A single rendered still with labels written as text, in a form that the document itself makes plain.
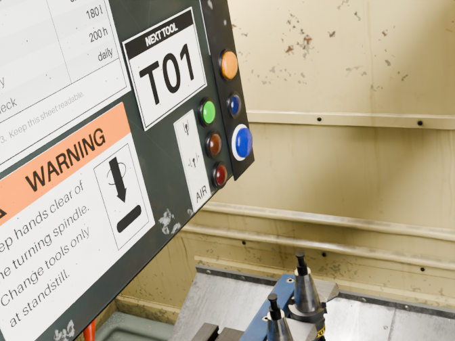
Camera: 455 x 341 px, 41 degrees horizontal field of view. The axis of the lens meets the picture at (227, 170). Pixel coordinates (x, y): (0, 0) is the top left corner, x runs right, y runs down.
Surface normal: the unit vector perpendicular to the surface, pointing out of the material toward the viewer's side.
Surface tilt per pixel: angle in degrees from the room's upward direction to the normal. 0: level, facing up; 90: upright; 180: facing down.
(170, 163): 90
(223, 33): 90
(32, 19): 90
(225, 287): 24
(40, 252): 90
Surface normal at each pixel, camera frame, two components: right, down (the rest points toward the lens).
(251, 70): -0.46, 0.47
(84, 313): 0.87, 0.07
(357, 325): -0.34, -0.62
